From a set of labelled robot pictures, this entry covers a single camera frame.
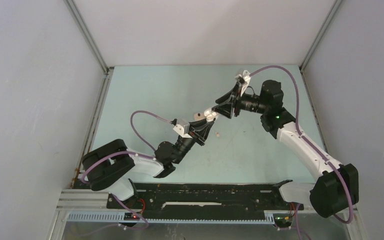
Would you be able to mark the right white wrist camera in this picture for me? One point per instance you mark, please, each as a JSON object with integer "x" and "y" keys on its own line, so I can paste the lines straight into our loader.
{"x": 243, "y": 78}

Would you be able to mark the white slotted cable duct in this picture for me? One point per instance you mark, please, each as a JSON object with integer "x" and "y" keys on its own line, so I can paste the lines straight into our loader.
{"x": 125, "y": 217}

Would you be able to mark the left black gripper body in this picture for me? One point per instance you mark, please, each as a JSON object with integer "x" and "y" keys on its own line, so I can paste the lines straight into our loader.
{"x": 185, "y": 144}

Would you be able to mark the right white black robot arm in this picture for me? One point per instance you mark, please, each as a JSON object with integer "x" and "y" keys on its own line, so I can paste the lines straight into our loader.
{"x": 336, "y": 186}

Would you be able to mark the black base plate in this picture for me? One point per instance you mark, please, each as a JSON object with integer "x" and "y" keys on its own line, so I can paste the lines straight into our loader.
{"x": 187, "y": 201}

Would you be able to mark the pink earbud charging case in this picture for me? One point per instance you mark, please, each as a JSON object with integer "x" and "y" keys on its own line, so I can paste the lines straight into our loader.
{"x": 198, "y": 116}

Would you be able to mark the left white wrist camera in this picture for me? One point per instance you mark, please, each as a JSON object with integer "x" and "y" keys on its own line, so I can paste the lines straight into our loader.
{"x": 181, "y": 127}

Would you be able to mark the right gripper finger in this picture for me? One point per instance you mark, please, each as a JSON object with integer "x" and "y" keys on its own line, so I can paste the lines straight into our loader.
{"x": 231, "y": 96}
{"x": 227, "y": 110}

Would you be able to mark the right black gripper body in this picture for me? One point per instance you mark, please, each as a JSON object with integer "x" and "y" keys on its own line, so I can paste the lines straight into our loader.
{"x": 248, "y": 102}

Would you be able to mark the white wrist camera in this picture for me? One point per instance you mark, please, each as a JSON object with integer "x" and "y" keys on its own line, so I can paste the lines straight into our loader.
{"x": 243, "y": 78}
{"x": 181, "y": 127}

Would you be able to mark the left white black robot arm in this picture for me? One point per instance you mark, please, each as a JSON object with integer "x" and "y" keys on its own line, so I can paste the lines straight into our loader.
{"x": 105, "y": 167}

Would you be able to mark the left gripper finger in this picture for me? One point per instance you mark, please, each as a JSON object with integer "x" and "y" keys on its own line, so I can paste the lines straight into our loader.
{"x": 201, "y": 125}
{"x": 203, "y": 135}

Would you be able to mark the white earbud charging case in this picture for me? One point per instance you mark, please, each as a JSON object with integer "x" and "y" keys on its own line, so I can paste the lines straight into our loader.
{"x": 210, "y": 115}

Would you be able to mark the aluminium frame rail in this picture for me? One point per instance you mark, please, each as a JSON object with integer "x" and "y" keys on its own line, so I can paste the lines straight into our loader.
{"x": 82, "y": 200}

